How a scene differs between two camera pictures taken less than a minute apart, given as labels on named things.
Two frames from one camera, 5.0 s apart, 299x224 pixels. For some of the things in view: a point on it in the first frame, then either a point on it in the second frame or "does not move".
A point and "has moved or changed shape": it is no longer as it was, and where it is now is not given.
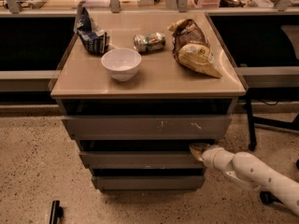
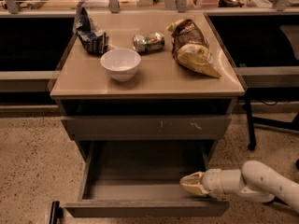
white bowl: (122, 63) does not move
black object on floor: (57, 212) does not move
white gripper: (208, 157) → (211, 181)
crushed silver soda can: (149, 42) does not move
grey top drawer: (145, 127) does not move
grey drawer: (141, 160) has moved or changed shape
